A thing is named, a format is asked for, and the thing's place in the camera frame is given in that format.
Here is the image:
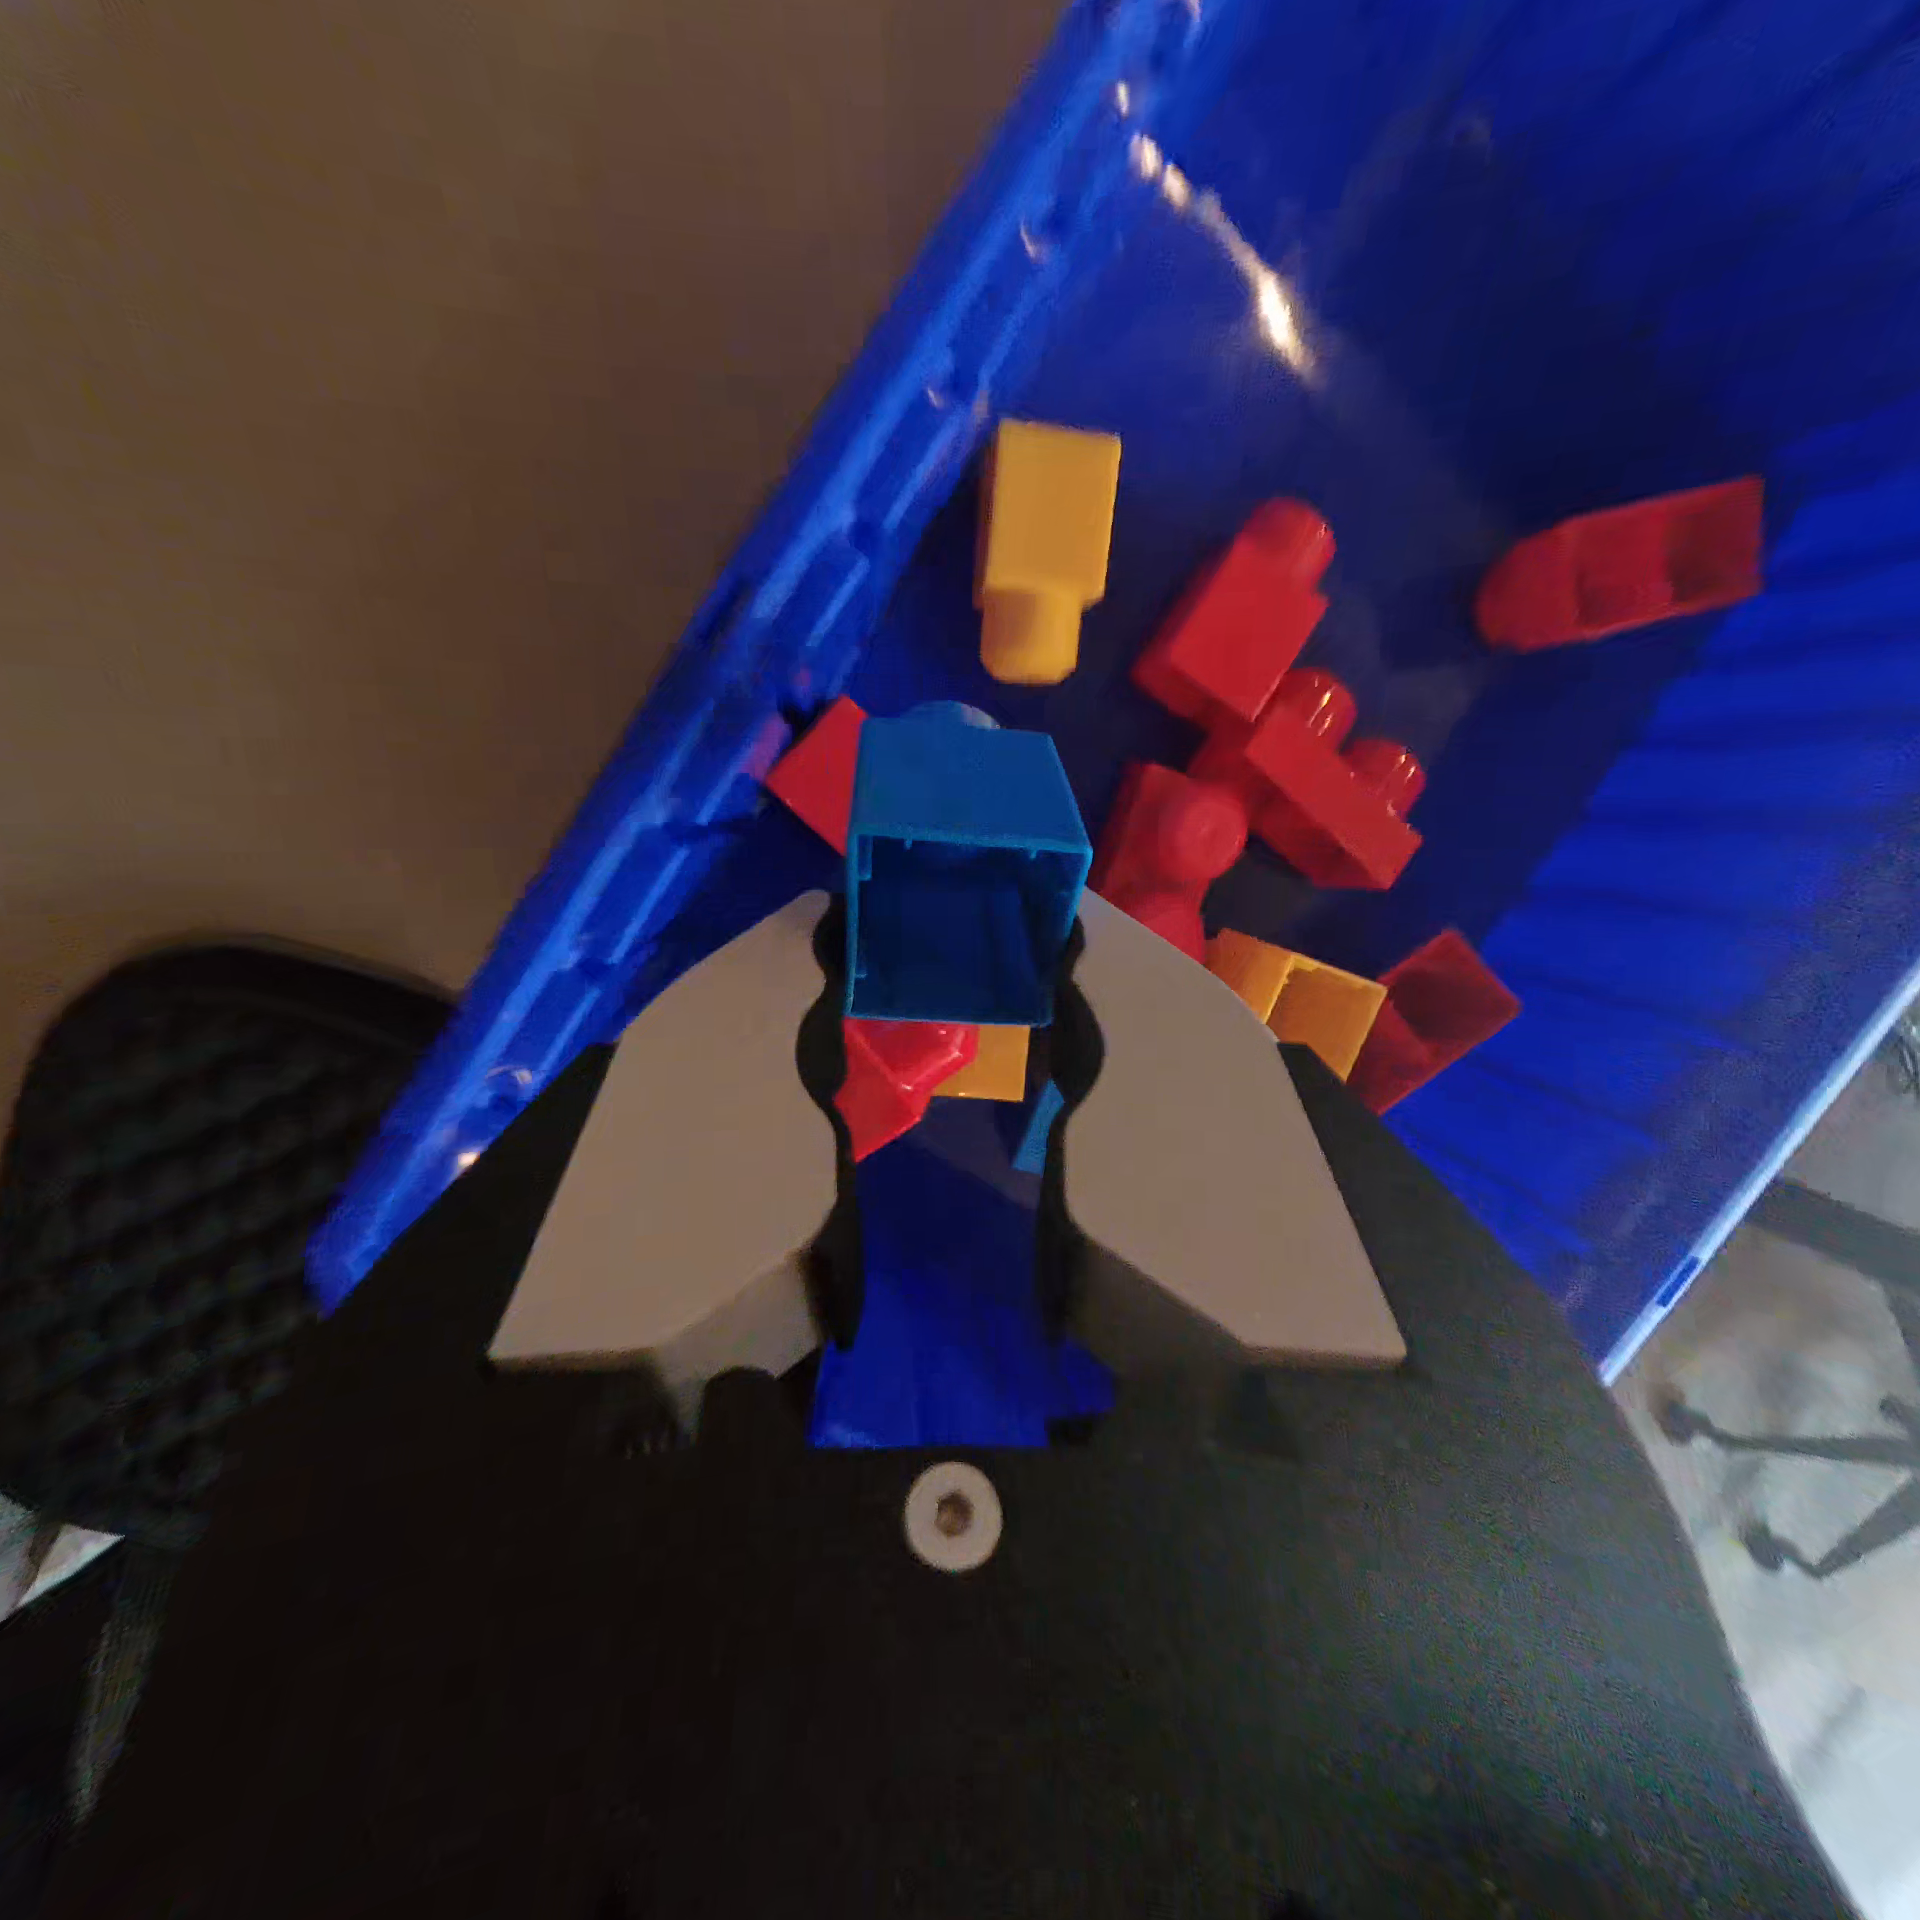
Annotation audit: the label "black textured wrist rest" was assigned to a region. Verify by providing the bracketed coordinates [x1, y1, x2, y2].
[0, 955, 453, 1532]

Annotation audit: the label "black metal desk legs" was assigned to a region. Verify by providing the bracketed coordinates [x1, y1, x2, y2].
[1667, 1187, 1920, 1578]

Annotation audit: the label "pile of assorted toy blocks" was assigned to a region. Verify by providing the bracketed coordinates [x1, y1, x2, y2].
[765, 420, 1766, 1173]

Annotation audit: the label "blue plastic bin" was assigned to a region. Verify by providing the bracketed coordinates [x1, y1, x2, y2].
[301, 0, 1920, 1455]

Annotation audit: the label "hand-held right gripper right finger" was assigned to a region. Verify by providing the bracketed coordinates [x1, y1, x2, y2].
[1034, 888, 1413, 1383]

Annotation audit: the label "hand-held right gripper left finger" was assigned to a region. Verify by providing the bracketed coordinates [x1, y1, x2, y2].
[486, 888, 874, 1383]

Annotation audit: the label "blue building block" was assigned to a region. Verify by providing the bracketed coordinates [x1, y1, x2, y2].
[844, 700, 1096, 1030]

